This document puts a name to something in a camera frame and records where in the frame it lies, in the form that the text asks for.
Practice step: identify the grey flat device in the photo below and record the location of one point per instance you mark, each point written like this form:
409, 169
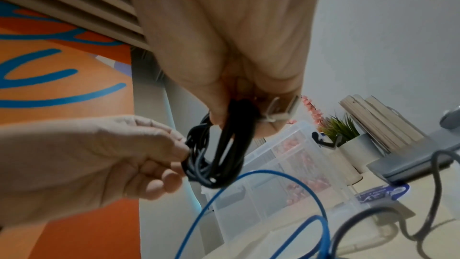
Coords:
406, 164

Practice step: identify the grey round knob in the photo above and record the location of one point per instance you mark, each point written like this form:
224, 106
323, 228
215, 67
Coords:
451, 118

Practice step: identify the person's right hand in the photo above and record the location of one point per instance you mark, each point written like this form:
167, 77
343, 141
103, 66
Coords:
222, 24

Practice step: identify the pink artificial flowers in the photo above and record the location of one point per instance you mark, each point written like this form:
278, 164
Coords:
312, 107

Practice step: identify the black clip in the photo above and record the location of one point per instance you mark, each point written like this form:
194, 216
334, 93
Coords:
323, 141

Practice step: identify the person's left hand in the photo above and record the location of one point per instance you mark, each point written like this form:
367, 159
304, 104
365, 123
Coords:
79, 164

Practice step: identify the orange panel with blue strokes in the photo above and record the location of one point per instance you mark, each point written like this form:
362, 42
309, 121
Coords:
64, 76

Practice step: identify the blue printed packet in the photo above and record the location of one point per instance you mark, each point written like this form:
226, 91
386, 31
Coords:
381, 194

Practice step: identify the green plant in white pot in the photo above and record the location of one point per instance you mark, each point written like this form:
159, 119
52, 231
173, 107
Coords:
359, 151

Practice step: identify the pile of small pink pieces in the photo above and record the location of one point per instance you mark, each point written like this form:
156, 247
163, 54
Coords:
305, 164

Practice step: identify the clear plastic storage box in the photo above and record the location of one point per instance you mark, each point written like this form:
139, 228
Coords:
258, 198

